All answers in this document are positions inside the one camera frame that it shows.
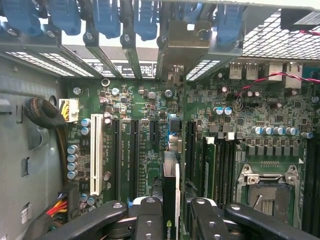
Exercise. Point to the short expansion slot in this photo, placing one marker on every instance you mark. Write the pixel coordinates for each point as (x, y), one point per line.
(153, 132)

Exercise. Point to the white PCI expansion slot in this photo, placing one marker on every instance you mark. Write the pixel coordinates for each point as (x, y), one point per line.
(96, 155)

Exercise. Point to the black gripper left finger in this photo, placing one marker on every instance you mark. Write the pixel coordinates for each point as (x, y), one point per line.
(150, 225)

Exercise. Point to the white power connector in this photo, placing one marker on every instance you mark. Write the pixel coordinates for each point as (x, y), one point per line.
(71, 110)

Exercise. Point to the green motherboard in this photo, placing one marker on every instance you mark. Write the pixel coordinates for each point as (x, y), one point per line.
(145, 100)

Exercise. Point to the blue card retention clip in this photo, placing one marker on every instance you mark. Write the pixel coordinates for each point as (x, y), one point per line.
(228, 25)
(146, 22)
(106, 20)
(22, 17)
(65, 17)

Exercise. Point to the CPU socket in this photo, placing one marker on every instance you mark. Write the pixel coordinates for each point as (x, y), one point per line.
(272, 200)

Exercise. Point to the black open PC case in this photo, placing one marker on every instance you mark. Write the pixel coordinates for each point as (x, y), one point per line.
(30, 42)

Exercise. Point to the socket locking lever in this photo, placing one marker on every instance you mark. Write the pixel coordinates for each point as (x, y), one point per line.
(257, 201)

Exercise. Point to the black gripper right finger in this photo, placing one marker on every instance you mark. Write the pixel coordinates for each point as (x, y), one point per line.
(207, 225)

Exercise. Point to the long expansion slot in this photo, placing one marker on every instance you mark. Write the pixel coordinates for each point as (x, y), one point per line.
(117, 160)
(191, 150)
(134, 160)

